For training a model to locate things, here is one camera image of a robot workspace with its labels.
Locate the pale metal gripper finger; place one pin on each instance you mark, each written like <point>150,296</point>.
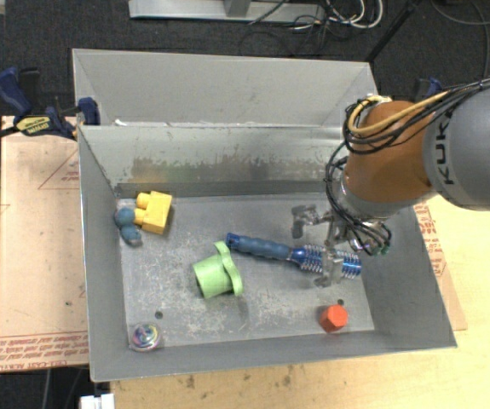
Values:
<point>332,267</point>
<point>303,217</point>

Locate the orange hexagonal block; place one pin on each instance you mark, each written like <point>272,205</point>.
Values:
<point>333,318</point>

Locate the grey metal bin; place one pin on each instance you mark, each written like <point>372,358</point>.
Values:
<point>227,164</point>

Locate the light green flanged cup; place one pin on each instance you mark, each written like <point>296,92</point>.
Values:
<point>212,275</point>

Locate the yellow toy building brick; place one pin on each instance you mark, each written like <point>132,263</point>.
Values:
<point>156,213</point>

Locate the blue-grey lumpy toy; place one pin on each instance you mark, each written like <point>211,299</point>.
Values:
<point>125,220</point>

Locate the brown cardboard board, red print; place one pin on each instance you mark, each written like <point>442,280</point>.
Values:
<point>36,228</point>

